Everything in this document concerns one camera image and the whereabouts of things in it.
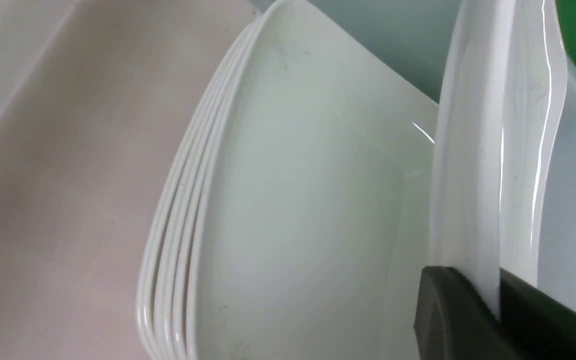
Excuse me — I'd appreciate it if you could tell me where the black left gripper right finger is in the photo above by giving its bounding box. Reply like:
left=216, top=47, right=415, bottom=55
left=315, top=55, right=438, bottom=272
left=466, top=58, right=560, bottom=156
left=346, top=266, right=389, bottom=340
left=500, top=269, right=576, bottom=360

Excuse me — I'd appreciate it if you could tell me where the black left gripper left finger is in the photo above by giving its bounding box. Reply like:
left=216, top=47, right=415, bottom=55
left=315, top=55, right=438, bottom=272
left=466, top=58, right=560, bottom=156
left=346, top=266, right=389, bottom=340
left=413, top=266, right=524, bottom=360

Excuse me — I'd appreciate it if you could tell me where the large white square plate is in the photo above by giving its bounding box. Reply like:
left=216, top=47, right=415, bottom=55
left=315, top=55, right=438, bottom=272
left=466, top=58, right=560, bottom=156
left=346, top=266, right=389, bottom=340
left=429, top=0, right=569, bottom=319

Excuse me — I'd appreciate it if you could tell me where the top white plate in stack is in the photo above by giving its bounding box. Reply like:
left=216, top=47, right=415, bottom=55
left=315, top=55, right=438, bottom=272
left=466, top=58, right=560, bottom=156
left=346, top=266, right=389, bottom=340
left=186, top=0, right=438, bottom=360

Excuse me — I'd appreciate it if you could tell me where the lower white plates stack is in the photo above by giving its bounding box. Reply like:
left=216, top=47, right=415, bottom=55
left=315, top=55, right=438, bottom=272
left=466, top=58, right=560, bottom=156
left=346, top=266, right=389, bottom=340
left=135, top=18, right=261, bottom=360

